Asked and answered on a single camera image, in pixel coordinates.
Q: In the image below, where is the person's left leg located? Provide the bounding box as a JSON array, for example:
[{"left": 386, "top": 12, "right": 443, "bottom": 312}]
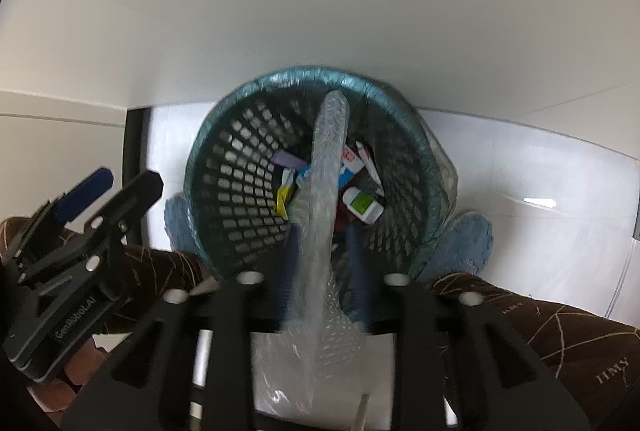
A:
[{"left": 0, "top": 217, "right": 219, "bottom": 337}]

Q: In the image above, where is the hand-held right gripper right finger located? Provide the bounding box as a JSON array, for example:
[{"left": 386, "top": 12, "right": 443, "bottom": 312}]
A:
[{"left": 350, "top": 231, "right": 588, "bottom": 431}]

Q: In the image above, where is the teal mesh waste basket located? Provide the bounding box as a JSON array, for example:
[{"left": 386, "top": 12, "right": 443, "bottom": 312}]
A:
[{"left": 183, "top": 67, "right": 460, "bottom": 282}]

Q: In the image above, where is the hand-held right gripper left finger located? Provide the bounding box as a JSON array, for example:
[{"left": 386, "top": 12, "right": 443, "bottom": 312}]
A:
[{"left": 62, "top": 221, "right": 302, "bottom": 431}]

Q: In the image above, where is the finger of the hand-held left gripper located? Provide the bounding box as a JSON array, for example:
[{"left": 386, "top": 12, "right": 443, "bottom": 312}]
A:
[
  {"left": 7, "top": 167, "right": 115, "bottom": 262},
  {"left": 82, "top": 171, "right": 165, "bottom": 299}
]

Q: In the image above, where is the person's leg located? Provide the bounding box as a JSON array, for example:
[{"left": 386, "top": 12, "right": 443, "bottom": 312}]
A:
[
  {"left": 0, "top": 217, "right": 219, "bottom": 337},
  {"left": 422, "top": 272, "right": 640, "bottom": 431}
]

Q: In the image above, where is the yellow white packet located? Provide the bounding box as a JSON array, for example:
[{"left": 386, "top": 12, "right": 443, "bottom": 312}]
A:
[{"left": 276, "top": 168, "right": 297, "bottom": 218}]

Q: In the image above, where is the white green-label pill bottle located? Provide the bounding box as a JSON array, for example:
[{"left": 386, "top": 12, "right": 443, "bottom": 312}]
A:
[{"left": 342, "top": 186, "right": 385, "bottom": 226}]

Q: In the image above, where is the blue fuzzy slipper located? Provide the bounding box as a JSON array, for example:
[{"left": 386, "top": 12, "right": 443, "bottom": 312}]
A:
[
  {"left": 164, "top": 193, "right": 206, "bottom": 262},
  {"left": 417, "top": 210, "right": 495, "bottom": 277}
]

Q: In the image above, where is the person's left hand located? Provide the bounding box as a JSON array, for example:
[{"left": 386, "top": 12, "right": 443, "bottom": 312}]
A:
[{"left": 30, "top": 346, "right": 108, "bottom": 412}]

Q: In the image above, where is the blue white milk carton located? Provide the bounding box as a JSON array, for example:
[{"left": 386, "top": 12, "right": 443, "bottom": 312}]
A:
[{"left": 297, "top": 146, "right": 366, "bottom": 189}]

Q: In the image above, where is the red white tube wrapper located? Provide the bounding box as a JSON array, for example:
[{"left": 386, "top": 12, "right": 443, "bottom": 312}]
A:
[{"left": 355, "top": 141, "right": 386, "bottom": 198}]

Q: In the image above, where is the purple sachet packet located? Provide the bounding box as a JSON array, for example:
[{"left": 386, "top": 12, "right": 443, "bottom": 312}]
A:
[{"left": 271, "top": 150, "right": 303, "bottom": 172}]

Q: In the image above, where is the dark vertical panel edge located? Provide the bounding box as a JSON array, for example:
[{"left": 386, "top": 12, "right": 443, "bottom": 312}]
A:
[{"left": 124, "top": 107, "right": 152, "bottom": 244}]

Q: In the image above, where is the person's right leg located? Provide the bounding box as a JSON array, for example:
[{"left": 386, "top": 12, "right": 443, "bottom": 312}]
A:
[{"left": 422, "top": 272, "right": 640, "bottom": 431}]

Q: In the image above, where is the bubble wrap sheet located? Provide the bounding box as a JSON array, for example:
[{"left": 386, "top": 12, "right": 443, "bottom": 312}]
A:
[{"left": 252, "top": 90, "right": 373, "bottom": 417}]

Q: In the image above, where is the dark mesh wastebasket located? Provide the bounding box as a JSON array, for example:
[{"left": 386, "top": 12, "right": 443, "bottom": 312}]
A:
[{"left": 183, "top": 67, "right": 446, "bottom": 284}]

